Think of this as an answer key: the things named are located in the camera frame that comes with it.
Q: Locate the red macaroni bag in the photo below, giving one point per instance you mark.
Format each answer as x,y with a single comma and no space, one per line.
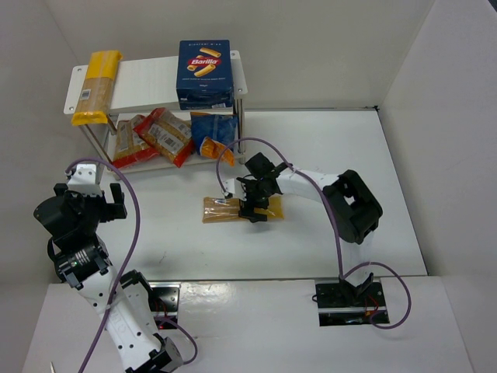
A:
130,149
167,134

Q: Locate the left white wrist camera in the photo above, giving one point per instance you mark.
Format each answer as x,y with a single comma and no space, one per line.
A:
84,180

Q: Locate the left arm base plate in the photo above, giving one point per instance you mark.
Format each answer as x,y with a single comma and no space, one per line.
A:
164,303

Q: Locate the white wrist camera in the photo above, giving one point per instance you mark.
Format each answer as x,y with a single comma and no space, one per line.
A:
230,188
84,180

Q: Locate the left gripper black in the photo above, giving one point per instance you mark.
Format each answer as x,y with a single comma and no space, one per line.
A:
112,207

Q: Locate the red macaroni bag right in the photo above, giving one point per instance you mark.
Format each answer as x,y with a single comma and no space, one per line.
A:
167,134

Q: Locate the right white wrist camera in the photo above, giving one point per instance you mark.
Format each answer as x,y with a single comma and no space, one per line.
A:
230,188

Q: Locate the red macaroni bag left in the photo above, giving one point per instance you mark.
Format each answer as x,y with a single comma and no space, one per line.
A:
130,149

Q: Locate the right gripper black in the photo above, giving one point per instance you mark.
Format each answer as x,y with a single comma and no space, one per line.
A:
252,200

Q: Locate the yellow spaghetti bag on shelf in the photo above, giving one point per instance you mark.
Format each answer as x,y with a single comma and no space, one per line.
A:
97,90

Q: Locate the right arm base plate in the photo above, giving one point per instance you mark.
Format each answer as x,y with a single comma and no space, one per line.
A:
335,310

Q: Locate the yellow spaghetti bag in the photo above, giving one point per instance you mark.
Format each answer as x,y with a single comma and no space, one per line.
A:
97,90
217,210

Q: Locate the blue Barilla pasta box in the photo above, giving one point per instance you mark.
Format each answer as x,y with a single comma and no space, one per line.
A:
204,75

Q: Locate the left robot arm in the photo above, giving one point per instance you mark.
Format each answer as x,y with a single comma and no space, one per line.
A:
81,260

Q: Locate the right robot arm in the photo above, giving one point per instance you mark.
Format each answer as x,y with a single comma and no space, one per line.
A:
350,205

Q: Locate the white two-tier shelf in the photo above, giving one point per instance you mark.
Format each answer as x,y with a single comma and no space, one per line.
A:
141,86

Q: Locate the blue and orange pasta bag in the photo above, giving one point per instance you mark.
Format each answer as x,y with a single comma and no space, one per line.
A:
212,133

